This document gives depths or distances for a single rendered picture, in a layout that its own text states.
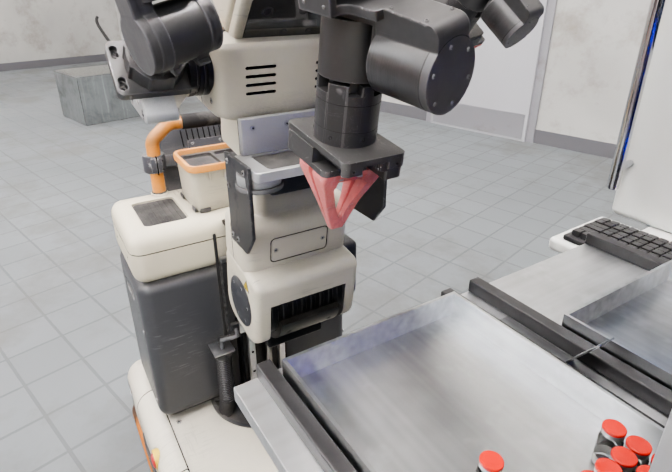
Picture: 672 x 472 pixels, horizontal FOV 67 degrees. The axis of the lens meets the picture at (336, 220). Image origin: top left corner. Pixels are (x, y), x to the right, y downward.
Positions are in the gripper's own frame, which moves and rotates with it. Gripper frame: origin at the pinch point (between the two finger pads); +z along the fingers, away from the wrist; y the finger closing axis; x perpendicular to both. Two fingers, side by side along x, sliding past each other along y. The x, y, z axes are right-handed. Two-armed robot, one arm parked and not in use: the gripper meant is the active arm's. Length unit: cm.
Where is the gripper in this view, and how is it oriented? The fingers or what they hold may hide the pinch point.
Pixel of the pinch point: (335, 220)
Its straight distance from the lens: 51.2
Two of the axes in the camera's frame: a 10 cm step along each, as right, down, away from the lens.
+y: 5.3, 4.9, -6.9
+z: -0.9, 8.4, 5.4
